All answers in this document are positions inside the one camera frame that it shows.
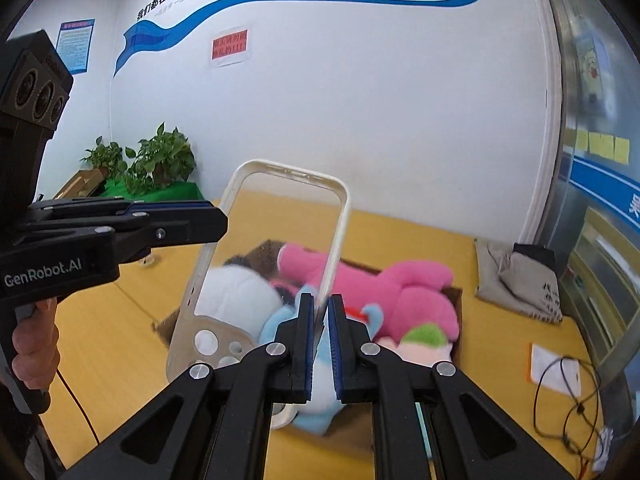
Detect white tape roll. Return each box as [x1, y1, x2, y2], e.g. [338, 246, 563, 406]
[271, 402, 299, 429]

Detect small brown cardboard box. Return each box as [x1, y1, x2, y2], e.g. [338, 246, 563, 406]
[52, 169, 108, 201]

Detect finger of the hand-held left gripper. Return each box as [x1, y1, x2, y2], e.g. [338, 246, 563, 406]
[116, 205, 230, 264]
[29, 197, 217, 222]

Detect black cloth item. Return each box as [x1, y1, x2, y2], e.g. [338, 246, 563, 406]
[512, 242, 557, 271]

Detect pink plush toy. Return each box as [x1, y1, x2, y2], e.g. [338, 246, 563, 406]
[277, 242, 461, 348]

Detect blue notice poster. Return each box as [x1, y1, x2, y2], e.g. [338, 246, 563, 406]
[55, 19, 96, 76]

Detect yellow shelf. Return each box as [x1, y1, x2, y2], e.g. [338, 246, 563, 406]
[567, 205, 640, 376]

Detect white card with orange edge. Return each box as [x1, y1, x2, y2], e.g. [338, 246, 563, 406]
[527, 342, 583, 397]

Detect white and black plush toy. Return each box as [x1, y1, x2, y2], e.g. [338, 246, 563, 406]
[197, 255, 286, 356]

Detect red wall sign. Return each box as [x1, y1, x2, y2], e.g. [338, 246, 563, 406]
[209, 26, 251, 68]

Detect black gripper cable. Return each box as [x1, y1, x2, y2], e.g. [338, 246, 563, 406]
[55, 367, 103, 443]

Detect thin black cable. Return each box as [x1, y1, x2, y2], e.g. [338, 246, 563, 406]
[532, 355, 613, 473]

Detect beige cloth bag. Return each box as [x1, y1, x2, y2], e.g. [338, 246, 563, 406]
[474, 237, 563, 325]

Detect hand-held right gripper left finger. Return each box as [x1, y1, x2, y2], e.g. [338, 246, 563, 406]
[60, 294, 317, 480]

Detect clear phone case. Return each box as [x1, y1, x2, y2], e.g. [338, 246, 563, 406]
[166, 159, 352, 386]

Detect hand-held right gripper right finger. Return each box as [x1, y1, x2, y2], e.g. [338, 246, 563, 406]
[327, 294, 576, 480]

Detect glass door with blue stripe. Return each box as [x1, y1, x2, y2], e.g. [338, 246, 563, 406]
[537, 0, 640, 461]

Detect person's left hand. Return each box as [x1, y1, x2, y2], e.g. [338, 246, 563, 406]
[11, 297, 62, 392]

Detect plush toy with green cap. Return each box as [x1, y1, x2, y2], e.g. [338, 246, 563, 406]
[375, 324, 453, 366]

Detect green turf mat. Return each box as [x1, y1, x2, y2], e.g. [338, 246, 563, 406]
[100, 180, 206, 206]

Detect small green potted plant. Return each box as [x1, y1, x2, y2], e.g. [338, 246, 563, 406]
[80, 136, 128, 181]

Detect cartoon poster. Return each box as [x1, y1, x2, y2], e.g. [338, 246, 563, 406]
[572, 30, 618, 121]

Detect light blue plush toy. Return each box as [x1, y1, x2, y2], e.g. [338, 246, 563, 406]
[260, 285, 386, 436]

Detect large green potted plant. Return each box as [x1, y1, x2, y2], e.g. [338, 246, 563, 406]
[122, 121, 197, 196]

